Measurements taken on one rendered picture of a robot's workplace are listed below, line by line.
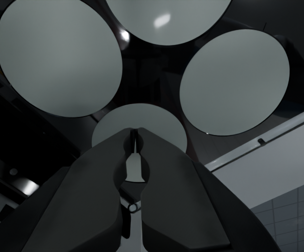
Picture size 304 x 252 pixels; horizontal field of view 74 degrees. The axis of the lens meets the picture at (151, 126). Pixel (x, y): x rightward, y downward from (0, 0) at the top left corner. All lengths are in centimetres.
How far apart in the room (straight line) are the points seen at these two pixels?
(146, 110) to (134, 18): 8
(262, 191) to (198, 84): 29
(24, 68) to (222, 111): 18
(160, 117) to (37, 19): 13
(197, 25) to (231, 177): 28
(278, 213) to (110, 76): 205
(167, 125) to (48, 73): 12
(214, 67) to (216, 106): 4
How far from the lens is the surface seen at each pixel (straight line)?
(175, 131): 21
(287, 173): 43
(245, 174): 39
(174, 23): 18
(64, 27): 19
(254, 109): 22
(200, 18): 18
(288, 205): 211
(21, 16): 20
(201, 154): 23
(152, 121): 20
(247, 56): 20
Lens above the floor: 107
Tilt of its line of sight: 60 degrees down
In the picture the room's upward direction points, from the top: 175 degrees clockwise
